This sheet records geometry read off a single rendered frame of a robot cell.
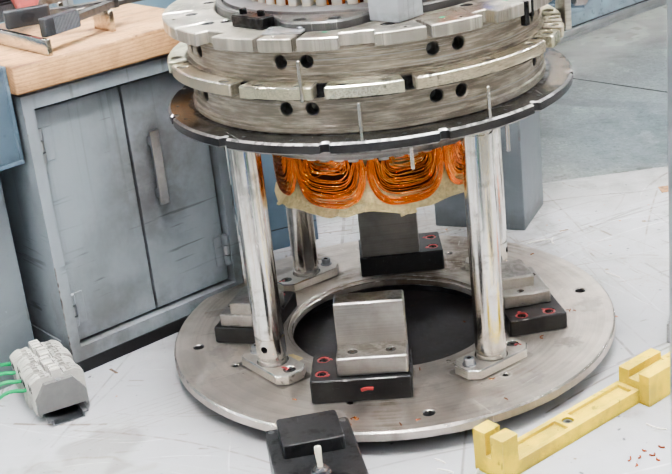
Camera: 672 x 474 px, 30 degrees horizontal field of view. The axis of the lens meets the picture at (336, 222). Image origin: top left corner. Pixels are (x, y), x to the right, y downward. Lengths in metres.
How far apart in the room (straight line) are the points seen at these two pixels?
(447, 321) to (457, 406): 0.19
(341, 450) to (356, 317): 0.14
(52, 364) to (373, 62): 0.39
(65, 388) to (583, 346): 0.43
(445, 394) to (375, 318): 0.08
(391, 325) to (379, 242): 0.21
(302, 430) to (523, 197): 0.52
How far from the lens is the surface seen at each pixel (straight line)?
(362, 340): 1.00
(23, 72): 1.06
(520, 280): 1.10
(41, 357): 1.10
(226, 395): 1.03
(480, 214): 0.97
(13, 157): 1.08
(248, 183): 0.98
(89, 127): 1.11
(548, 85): 0.99
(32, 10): 1.14
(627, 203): 1.41
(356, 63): 0.89
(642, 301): 1.18
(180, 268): 1.19
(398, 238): 1.20
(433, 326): 1.14
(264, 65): 0.92
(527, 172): 1.34
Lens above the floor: 1.29
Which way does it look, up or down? 21 degrees down
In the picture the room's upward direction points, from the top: 6 degrees counter-clockwise
